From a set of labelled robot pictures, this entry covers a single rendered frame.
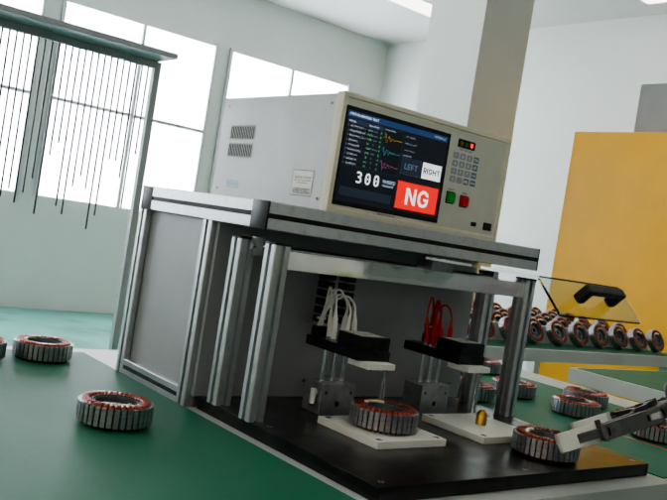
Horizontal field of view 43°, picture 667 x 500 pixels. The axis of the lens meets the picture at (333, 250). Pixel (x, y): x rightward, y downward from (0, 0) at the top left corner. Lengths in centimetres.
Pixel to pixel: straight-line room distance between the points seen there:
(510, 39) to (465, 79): 44
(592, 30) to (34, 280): 542
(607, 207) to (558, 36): 325
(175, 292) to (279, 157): 31
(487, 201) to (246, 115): 50
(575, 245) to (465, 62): 136
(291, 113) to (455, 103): 408
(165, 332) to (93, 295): 654
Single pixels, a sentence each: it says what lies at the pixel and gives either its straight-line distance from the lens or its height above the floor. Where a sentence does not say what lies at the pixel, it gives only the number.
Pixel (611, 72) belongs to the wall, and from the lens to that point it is 785.
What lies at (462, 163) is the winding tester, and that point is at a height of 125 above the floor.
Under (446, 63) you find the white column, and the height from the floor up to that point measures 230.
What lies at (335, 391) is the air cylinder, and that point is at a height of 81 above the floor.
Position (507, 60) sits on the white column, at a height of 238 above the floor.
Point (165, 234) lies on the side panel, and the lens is 162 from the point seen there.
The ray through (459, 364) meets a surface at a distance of 157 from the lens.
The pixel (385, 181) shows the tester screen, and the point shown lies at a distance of 150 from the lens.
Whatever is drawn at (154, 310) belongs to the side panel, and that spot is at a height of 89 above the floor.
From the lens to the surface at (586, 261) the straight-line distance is 537.
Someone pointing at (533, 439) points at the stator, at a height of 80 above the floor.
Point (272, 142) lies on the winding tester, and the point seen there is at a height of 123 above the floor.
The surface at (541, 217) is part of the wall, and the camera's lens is 795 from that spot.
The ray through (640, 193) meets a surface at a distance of 524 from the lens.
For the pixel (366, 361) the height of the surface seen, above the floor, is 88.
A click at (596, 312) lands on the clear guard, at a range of 153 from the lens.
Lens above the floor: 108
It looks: 1 degrees down
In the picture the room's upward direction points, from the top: 9 degrees clockwise
